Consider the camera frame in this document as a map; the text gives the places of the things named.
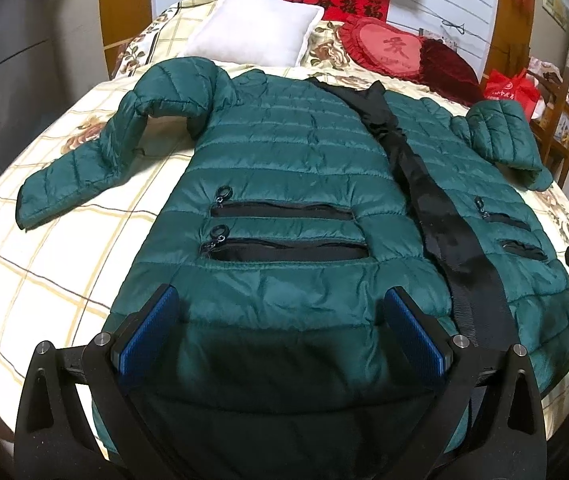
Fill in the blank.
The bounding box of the green quilted puffer jacket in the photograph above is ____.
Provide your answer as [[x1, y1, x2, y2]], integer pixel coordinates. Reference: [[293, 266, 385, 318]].
[[15, 58, 569, 479]]

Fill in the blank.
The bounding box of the floral checked bed sheet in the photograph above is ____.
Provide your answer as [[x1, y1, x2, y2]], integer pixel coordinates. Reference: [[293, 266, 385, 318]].
[[0, 0, 569, 441]]

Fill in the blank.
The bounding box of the wooden shelf rack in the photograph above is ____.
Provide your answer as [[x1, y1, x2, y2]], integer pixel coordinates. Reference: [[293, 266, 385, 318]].
[[526, 66, 569, 188]]

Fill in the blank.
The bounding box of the red shopping bag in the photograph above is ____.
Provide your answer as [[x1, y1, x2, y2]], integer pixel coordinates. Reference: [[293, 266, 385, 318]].
[[484, 70, 541, 122]]

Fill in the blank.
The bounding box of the dark red velvet cushion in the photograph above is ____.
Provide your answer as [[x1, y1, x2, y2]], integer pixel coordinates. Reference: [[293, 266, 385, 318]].
[[420, 39, 484, 106]]

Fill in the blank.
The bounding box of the grey refrigerator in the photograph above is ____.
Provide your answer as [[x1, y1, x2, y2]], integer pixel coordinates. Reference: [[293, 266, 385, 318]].
[[0, 0, 64, 174]]

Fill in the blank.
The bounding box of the red heart cushion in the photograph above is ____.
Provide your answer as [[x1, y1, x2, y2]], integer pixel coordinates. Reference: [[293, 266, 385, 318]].
[[339, 18, 422, 82]]

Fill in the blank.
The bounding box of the white square pillow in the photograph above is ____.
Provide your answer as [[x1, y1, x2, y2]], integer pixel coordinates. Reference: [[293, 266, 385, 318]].
[[181, 0, 324, 67]]

